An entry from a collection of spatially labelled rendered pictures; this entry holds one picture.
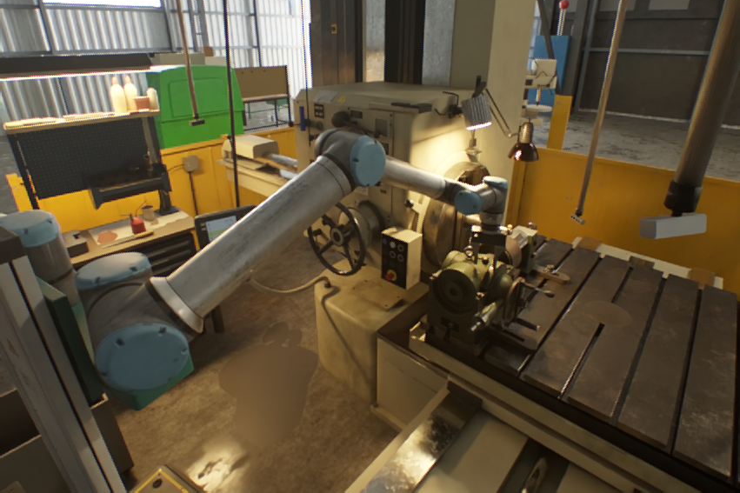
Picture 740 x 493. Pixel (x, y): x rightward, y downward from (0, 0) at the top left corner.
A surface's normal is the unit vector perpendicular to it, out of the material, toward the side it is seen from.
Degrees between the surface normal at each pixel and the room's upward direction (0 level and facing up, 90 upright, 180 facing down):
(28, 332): 90
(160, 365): 92
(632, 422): 0
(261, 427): 0
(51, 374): 90
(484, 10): 90
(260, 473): 0
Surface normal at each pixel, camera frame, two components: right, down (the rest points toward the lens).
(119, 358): 0.57, 0.37
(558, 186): -0.67, 0.30
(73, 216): 0.75, 0.27
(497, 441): 0.00, -0.91
